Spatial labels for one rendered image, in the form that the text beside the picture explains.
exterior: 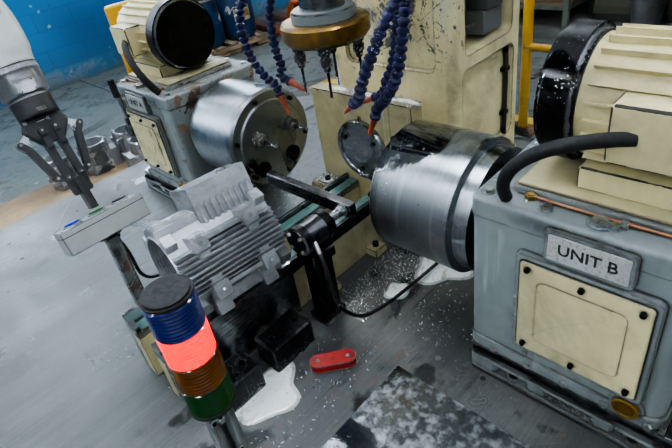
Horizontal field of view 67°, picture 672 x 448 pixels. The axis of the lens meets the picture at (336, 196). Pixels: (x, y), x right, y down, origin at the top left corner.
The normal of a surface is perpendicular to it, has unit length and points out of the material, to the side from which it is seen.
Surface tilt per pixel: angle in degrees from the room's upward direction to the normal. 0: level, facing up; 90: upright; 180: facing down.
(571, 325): 90
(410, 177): 47
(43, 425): 0
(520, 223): 90
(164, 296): 0
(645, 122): 90
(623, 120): 90
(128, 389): 0
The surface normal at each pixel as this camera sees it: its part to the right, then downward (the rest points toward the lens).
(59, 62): 0.70, 0.29
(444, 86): -0.68, 0.47
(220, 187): 0.55, -0.04
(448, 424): -0.15, -0.84
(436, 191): -0.64, -0.11
